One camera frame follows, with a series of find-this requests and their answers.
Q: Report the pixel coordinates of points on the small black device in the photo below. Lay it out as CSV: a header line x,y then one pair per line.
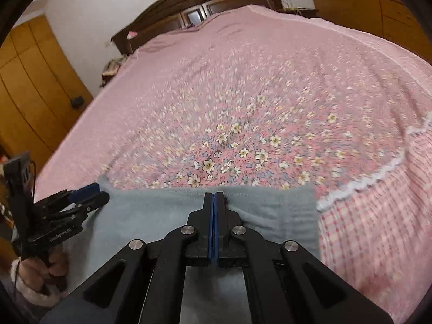
x,y
77,101

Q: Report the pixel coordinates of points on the person's left forearm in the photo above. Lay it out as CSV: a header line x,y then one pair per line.
x,y
30,305

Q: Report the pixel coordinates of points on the long wooden cabinet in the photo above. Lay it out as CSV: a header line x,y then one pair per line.
x,y
354,6

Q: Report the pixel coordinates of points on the grey pants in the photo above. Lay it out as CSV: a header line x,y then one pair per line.
x,y
152,211

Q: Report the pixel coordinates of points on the small pink item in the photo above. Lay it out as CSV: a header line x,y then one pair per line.
x,y
132,34

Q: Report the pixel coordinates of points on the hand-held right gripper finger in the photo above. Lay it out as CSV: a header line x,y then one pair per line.
x,y
217,226
211,226

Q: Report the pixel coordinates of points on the person's left hand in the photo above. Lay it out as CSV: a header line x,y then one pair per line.
x,y
37,273

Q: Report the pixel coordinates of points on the pile of clothes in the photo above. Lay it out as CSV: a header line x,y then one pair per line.
x,y
113,69

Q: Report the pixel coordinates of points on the pink floral bed cover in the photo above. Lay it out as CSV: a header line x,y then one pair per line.
x,y
253,91

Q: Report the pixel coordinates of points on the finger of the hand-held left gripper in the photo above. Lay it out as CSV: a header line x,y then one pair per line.
x,y
84,189
92,201

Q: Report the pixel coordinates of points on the orange wooden wardrobe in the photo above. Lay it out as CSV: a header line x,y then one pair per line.
x,y
33,91

